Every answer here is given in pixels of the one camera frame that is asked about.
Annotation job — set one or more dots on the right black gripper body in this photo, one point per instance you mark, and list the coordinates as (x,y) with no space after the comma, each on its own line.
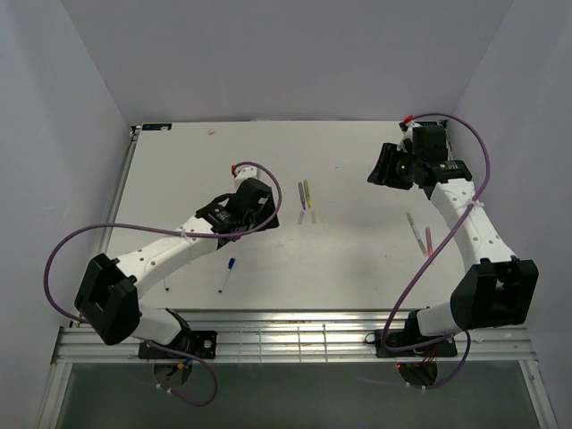
(396,168)

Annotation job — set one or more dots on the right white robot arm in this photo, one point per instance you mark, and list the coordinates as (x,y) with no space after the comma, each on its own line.
(497,287)

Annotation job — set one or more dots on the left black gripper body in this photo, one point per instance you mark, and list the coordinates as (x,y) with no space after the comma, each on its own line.
(258,218)

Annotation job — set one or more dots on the purple highlighter pen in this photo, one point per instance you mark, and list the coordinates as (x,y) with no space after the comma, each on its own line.
(302,195)

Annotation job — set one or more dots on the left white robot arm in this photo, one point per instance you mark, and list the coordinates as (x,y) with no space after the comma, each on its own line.
(110,293)

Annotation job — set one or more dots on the blue corner label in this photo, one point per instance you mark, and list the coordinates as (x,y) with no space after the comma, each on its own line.
(156,127)
(429,123)

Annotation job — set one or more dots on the yellow highlighter pen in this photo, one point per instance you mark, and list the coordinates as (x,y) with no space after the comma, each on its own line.
(307,193)

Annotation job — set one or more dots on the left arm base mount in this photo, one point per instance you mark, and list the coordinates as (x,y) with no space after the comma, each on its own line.
(201,344)

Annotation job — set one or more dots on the blue cap whiteboard marker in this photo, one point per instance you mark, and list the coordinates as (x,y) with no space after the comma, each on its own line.
(226,277)

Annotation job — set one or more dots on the right blue corner label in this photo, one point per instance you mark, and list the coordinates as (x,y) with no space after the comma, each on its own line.
(429,123)

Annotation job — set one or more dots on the aluminium rail frame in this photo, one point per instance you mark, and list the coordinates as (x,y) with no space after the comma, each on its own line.
(292,338)

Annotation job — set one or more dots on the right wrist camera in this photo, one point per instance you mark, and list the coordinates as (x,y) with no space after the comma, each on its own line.
(407,126)

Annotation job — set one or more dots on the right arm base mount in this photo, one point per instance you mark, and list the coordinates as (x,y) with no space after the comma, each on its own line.
(399,345)

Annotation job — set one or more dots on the left blue corner label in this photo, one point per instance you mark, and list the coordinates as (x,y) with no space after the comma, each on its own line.
(156,127)

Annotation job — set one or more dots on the pink highlighter pen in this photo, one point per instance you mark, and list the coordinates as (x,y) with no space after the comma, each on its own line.
(429,241)

